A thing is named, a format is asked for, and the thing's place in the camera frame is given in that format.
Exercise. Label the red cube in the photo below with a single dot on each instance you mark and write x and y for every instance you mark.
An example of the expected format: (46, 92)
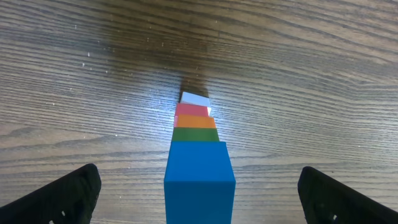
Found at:
(191, 110)

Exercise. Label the green cube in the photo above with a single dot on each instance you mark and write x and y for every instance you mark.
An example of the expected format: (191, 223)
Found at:
(195, 134)

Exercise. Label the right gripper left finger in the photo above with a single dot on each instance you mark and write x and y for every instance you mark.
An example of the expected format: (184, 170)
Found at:
(62, 199)

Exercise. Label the blue cube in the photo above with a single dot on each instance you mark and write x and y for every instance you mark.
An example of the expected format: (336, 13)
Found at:
(199, 180)

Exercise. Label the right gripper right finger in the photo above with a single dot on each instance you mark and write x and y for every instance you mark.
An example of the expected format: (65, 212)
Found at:
(335, 202)

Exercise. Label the white cube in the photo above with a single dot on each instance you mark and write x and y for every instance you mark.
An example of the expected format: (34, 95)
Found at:
(195, 99)

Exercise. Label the orange cube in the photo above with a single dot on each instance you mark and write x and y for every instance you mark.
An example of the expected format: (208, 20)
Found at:
(195, 121)

